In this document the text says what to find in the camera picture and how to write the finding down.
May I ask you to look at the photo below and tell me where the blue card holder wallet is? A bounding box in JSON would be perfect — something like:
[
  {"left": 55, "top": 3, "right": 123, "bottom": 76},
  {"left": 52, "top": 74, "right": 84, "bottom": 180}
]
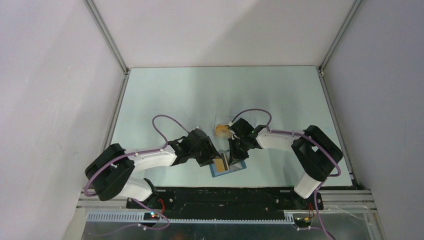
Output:
[{"left": 209, "top": 151, "right": 247, "bottom": 178}]

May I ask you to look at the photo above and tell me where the single orange credit card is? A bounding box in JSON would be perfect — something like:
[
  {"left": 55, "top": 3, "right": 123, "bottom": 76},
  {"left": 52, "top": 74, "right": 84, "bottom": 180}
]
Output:
[{"left": 213, "top": 154, "right": 230, "bottom": 174}]

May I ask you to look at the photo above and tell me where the clear acrylic box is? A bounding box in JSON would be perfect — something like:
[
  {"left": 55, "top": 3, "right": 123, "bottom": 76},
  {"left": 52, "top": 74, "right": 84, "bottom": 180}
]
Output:
[{"left": 213, "top": 114, "right": 242, "bottom": 139}]

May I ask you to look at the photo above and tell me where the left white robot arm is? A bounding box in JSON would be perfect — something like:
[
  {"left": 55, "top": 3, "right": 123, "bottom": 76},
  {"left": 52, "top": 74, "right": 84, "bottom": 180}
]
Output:
[{"left": 84, "top": 128, "right": 220, "bottom": 208}]

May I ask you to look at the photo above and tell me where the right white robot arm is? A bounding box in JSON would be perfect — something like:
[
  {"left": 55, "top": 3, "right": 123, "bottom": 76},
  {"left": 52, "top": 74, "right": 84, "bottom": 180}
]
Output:
[{"left": 228, "top": 118, "right": 344, "bottom": 209}]

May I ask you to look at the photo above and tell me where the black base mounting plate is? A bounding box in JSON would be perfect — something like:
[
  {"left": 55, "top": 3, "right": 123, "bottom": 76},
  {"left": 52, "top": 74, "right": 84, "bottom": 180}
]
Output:
[{"left": 127, "top": 187, "right": 324, "bottom": 221}]

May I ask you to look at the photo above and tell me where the left aluminium frame rail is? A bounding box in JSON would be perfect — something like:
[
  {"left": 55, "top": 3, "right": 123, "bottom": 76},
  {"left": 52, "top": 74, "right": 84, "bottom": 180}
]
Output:
[{"left": 83, "top": 0, "right": 130, "bottom": 152}]

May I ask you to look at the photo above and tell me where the aluminium frame rail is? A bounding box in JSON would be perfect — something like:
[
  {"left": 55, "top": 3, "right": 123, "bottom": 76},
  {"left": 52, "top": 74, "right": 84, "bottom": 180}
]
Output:
[
  {"left": 316, "top": 0, "right": 364, "bottom": 189},
  {"left": 83, "top": 0, "right": 130, "bottom": 152}
]

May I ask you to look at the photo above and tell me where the right aluminium frame rail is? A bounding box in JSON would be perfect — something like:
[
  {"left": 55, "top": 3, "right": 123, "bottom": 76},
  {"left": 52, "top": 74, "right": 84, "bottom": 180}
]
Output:
[{"left": 316, "top": 0, "right": 364, "bottom": 189}]

